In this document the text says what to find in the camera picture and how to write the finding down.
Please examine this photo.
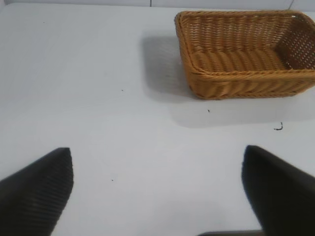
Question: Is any brown woven wicker basket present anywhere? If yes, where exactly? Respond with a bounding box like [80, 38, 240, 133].
[174, 9, 315, 100]

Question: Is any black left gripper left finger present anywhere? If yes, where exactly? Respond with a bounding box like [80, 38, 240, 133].
[0, 147, 74, 236]

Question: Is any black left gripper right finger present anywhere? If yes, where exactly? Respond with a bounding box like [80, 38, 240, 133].
[241, 145, 315, 236]

